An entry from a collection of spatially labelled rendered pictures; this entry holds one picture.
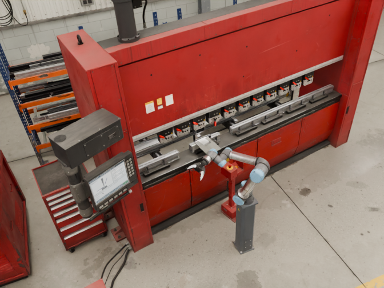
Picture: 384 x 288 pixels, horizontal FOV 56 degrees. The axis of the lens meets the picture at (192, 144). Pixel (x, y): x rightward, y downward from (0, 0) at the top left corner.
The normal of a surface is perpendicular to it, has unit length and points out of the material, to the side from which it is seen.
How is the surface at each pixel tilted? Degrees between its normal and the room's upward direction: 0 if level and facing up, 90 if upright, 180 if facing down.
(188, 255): 0
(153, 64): 90
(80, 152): 90
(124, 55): 90
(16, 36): 90
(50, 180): 0
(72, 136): 0
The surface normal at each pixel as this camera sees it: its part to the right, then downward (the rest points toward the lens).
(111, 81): 0.51, 0.51
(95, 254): -0.06, -0.78
